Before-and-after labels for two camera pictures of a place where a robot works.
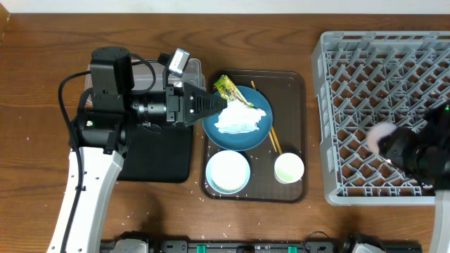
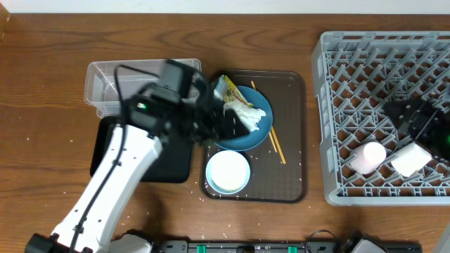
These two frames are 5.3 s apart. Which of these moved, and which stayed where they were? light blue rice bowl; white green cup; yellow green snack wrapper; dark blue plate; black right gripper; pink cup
Moved: pink cup; white green cup; black right gripper
Stayed: yellow green snack wrapper; light blue rice bowl; dark blue plate
